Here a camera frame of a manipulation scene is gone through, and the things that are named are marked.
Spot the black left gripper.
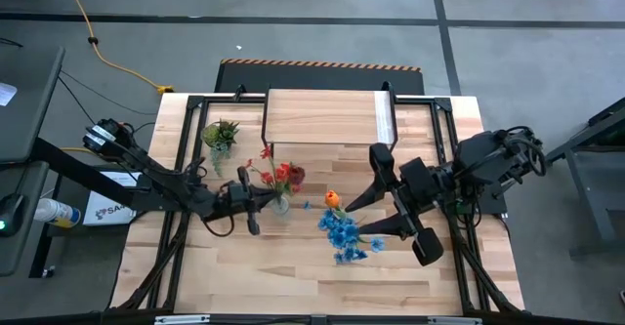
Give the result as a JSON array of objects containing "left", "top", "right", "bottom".
[{"left": 216, "top": 165, "right": 279, "bottom": 237}]

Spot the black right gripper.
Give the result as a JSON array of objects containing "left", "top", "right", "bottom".
[{"left": 344, "top": 142, "right": 445, "bottom": 267}]

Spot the ribbed clear glass vase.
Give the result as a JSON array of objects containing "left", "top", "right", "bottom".
[{"left": 270, "top": 193, "right": 293, "bottom": 218}]

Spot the red artificial flower bunch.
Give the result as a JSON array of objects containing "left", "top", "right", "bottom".
[{"left": 243, "top": 143, "right": 308, "bottom": 209}]

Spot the blue artificial flower bunch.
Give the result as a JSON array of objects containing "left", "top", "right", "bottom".
[{"left": 316, "top": 208, "right": 387, "bottom": 266}]

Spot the orange artificial tulip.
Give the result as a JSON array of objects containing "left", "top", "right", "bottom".
[{"left": 323, "top": 189, "right": 349, "bottom": 219}]

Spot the wooden shelf with black legs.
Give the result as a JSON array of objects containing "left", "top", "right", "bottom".
[{"left": 260, "top": 81, "right": 399, "bottom": 164}]

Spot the potted green succulent plant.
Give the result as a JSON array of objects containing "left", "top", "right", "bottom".
[{"left": 200, "top": 118, "right": 241, "bottom": 178}]

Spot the black hazard-striped floor mat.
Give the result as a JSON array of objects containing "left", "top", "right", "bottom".
[{"left": 214, "top": 58, "right": 425, "bottom": 96}]

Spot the white printed cardboard box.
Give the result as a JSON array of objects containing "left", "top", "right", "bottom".
[{"left": 82, "top": 170, "right": 143, "bottom": 227}]

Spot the black desk stand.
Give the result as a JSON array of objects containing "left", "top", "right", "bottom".
[{"left": 28, "top": 137, "right": 147, "bottom": 280}]

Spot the white spray can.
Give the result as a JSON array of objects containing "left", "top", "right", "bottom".
[{"left": 33, "top": 197, "right": 82, "bottom": 229}]

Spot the grey metal table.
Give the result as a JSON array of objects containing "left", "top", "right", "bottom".
[{"left": 546, "top": 98, "right": 625, "bottom": 259}]

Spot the grey side table top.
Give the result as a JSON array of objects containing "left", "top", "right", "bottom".
[{"left": 0, "top": 161, "right": 50, "bottom": 277}]

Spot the grey desk top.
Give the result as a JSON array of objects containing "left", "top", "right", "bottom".
[{"left": 0, "top": 45, "right": 66, "bottom": 164}]

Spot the black computer mouse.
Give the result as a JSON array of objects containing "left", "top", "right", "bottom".
[{"left": 0, "top": 192, "right": 25, "bottom": 239}]

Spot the white paper sheet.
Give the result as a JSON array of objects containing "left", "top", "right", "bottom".
[{"left": 0, "top": 81, "right": 19, "bottom": 107}]

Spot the black metal table frame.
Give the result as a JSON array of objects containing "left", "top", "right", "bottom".
[{"left": 109, "top": 83, "right": 526, "bottom": 325}]

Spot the silver metal bracket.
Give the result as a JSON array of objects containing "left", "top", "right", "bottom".
[
  {"left": 428, "top": 316, "right": 483, "bottom": 325},
  {"left": 154, "top": 313, "right": 211, "bottom": 325}
]

